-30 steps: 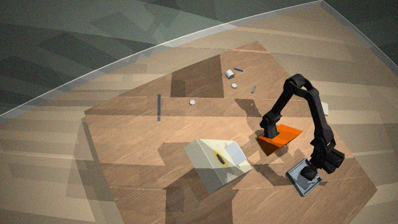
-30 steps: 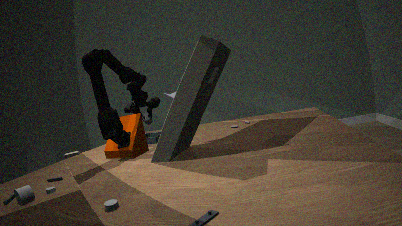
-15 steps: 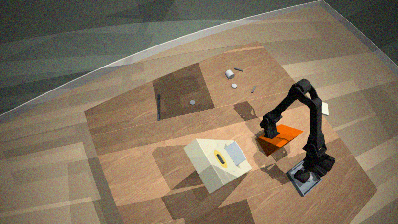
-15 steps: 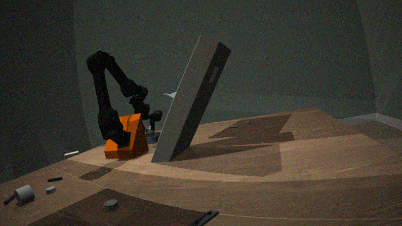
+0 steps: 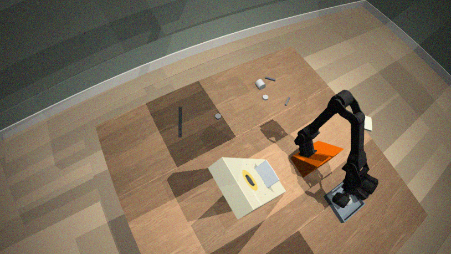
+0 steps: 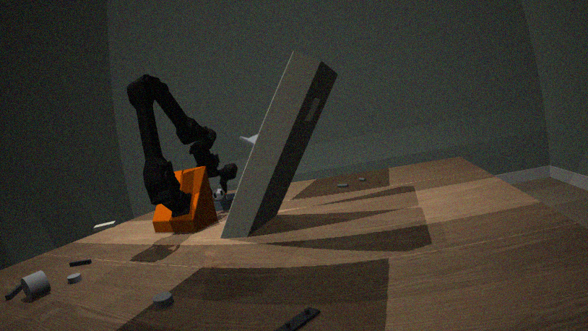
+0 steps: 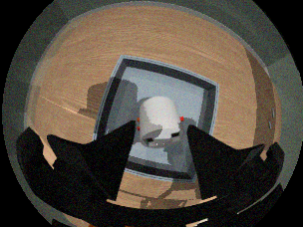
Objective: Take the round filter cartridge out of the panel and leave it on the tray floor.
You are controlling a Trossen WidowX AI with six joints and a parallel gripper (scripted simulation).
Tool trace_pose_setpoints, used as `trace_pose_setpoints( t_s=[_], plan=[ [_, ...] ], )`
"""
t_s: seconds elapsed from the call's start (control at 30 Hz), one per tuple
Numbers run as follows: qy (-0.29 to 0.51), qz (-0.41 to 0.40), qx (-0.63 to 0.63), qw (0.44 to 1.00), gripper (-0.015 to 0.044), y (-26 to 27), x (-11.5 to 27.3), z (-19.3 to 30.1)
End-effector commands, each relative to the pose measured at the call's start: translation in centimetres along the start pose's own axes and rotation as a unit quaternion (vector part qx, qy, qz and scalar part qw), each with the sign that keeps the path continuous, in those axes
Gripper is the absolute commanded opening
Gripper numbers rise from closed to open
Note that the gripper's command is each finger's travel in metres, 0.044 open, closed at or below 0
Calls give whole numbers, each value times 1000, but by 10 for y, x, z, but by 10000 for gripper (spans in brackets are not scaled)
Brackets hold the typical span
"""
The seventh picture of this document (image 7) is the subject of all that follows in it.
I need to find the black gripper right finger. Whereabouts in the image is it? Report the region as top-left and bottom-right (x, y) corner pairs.
(187, 125), (266, 200)

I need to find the white cylinder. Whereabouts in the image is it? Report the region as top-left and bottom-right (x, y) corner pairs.
(137, 97), (184, 149)

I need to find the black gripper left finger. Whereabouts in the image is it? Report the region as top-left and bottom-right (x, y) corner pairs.
(47, 120), (136, 201)

